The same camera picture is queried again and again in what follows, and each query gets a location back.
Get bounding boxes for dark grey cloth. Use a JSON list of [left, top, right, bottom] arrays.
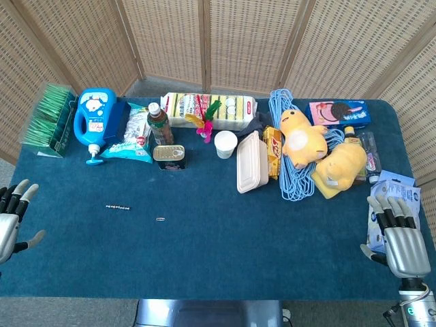
[[238, 111, 273, 138]]

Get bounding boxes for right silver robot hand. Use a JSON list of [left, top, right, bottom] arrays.
[[360, 196, 432, 279]]

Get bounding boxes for white paper cup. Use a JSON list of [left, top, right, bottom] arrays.
[[213, 130, 238, 160]]

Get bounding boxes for clear box green tea bags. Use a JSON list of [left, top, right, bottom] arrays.
[[20, 83, 78, 159]]

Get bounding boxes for small dark bottle yellow cap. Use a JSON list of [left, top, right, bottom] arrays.
[[343, 125, 361, 146]]

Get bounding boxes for gold rectangular tin can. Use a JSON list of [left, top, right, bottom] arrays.
[[152, 144, 187, 172]]

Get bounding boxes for blue card package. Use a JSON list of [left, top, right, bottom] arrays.
[[377, 169, 416, 188]]

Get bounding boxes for beige lidded lunch box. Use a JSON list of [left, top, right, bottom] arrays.
[[236, 130, 270, 194]]

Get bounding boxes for blue detergent pump bottle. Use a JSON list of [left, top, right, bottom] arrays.
[[73, 87, 119, 166]]

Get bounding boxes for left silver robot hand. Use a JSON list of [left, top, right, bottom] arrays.
[[0, 179, 47, 265]]

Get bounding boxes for clear plastic water bottle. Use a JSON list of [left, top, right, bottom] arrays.
[[357, 131, 382, 184]]

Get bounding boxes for yellow biscuit pack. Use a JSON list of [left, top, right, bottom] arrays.
[[262, 125, 283, 181]]

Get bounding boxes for yellow plush toy white belly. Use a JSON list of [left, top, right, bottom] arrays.
[[279, 108, 330, 170]]

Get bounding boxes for brown tea bottle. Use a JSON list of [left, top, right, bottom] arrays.
[[146, 102, 175, 146]]

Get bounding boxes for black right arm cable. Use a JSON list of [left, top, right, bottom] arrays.
[[383, 284, 431, 327]]

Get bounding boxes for pink blue cookie box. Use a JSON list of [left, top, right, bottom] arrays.
[[309, 99, 372, 129]]

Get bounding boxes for white teal snack bag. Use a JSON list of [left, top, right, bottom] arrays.
[[100, 102, 154, 164]]

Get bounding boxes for woven bamboo screen panel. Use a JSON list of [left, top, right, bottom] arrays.
[[366, 32, 436, 239], [12, 0, 142, 98], [279, 0, 436, 100], [115, 0, 208, 92], [203, 0, 306, 96], [0, 0, 78, 166]]

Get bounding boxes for light blue hanger bundle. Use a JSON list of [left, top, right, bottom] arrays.
[[268, 88, 341, 204]]

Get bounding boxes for colourful feather shuttlecock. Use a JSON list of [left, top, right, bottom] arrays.
[[185, 100, 222, 144]]

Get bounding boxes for blue white wipes pack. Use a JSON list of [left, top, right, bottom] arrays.
[[366, 180, 422, 255]]

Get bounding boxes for yellow sponge multipack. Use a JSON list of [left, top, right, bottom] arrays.
[[159, 92, 259, 131]]

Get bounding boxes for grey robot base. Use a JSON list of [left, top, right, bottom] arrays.
[[134, 298, 284, 327]]

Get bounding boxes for dark blue box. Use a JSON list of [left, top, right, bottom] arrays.
[[103, 101, 132, 144]]

